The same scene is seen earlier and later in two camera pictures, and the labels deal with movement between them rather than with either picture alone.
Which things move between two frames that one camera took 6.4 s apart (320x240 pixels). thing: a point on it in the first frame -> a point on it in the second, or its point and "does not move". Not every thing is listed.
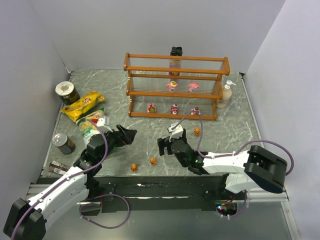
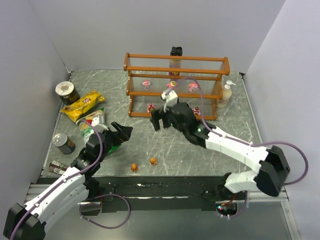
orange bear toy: x=134 y=167 does not move
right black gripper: x=166 y=144 -> x=163 y=117
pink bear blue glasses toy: x=193 y=86 does not move
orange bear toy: x=153 y=161 does not move
